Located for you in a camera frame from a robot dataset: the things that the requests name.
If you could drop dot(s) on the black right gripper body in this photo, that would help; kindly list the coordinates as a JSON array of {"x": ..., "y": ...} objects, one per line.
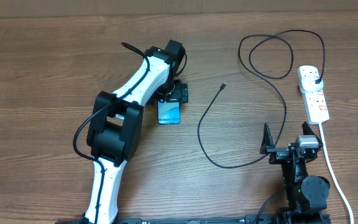
[{"x": 277, "y": 154}]

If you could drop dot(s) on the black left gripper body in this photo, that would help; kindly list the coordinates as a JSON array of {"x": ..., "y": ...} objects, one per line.
[{"x": 179, "y": 93}]

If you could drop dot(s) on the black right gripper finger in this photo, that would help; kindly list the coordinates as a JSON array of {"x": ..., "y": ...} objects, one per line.
[
  {"x": 308, "y": 131},
  {"x": 267, "y": 144}
]

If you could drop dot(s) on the Samsung Galaxy smartphone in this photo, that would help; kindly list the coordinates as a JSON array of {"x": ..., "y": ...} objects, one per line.
[{"x": 168, "y": 113}]

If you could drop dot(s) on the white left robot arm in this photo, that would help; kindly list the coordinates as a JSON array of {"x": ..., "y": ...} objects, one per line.
[{"x": 111, "y": 135}]

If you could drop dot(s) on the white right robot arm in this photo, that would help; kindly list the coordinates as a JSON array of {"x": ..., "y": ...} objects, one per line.
[{"x": 306, "y": 194}]

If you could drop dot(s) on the white charger plug adapter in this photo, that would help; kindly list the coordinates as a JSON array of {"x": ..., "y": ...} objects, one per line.
[{"x": 310, "y": 84}]

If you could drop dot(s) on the white power strip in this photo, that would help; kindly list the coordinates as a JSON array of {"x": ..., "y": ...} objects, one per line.
[{"x": 315, "y": 103}]

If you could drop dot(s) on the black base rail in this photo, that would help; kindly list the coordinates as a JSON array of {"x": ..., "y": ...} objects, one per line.
[{"x": 248, "y": 219}]

